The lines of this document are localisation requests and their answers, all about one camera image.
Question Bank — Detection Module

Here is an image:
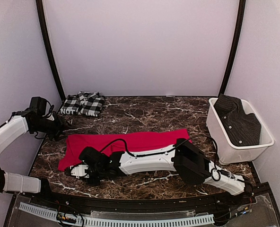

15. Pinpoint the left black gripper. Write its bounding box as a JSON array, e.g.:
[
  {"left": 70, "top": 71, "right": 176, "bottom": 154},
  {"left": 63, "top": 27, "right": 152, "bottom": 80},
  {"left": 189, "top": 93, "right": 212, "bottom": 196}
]
[{"left": 32, "top": 114, "right": 74, "bottom": 141}]

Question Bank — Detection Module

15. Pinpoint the black white checkered shirt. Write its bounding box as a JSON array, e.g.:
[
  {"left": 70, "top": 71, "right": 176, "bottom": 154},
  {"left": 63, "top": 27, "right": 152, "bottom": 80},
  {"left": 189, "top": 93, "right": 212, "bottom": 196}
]
[{"left": 60, "top": 91, "right": 105, "bottom": 117}]

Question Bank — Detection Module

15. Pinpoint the red garment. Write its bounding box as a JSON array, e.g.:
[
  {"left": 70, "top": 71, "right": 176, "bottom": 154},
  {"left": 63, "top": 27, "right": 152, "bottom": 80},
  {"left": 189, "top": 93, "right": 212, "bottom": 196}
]
[{"left": 58, "top": 129, "right": 189, "bottom": 172}]

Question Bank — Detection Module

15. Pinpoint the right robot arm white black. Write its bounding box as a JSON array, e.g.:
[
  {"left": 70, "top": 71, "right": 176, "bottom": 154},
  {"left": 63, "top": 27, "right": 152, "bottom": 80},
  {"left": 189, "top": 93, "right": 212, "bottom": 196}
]
[{"left": 79, "top": 138, "right": 253, "bottom": 205}]

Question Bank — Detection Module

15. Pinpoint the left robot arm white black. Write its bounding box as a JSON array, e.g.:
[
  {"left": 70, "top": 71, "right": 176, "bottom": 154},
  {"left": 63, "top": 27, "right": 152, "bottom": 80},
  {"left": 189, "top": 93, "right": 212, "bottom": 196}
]
[{"left": 0, "top": 110, "right": 73, "bottom": 206}]

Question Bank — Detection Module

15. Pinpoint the white plastic laundry bin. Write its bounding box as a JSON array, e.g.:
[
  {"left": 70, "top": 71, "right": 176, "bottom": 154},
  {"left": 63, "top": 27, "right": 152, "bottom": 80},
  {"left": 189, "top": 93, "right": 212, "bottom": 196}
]
[{"left": 206, "top": 97, "right": 274, "bottom": 165}]

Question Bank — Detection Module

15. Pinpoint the dark pinstriped button shirt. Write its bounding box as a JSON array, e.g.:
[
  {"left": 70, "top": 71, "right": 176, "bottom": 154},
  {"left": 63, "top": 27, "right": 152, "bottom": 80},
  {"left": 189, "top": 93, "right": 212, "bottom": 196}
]
[{"left": 214, "top": 95, "right": 262, "bottom": 147}]

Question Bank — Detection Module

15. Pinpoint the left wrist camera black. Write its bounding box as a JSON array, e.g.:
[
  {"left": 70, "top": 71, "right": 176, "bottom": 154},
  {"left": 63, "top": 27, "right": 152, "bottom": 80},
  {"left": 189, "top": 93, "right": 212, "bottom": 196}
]
[{"left": 29, "top": 96, "right": 54, "bottom": 119}]

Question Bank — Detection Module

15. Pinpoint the black front rail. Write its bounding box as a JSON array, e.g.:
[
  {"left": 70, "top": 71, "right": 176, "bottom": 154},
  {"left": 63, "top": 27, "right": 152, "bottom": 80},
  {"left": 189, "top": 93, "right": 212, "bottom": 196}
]
[{"left": 29, "top": 187, "right": 259, "bottom": 214}]

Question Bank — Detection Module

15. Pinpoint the white slotted cable duct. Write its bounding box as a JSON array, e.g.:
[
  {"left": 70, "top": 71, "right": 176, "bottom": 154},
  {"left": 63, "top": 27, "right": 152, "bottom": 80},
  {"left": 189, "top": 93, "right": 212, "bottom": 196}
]
[{"left": 18, "top": 202, "right": 215, "bottom": 227}]

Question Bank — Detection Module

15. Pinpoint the left black frame post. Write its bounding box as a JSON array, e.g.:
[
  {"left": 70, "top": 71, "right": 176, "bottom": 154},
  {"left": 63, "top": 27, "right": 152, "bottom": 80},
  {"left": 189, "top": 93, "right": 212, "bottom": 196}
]
[{"left": 35, "top": 0, "right": 66, "bottom": 101}]

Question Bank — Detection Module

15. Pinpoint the black frame post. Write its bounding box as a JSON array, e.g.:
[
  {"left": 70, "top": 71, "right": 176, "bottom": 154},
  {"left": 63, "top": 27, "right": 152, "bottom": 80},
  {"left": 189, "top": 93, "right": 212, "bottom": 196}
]
[
  {"left": 35, "top": 0, "right": 66, "bottom": 101},
  {"left": 218, "top": 0, "right": 246, "bottom": 96}
]

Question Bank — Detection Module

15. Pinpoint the right black frame post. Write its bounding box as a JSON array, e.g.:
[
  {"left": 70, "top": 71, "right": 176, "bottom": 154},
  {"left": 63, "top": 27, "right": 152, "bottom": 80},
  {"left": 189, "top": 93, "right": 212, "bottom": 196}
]
[{"left": 218, "top": 0, "right": 246, "bottom": 96}]

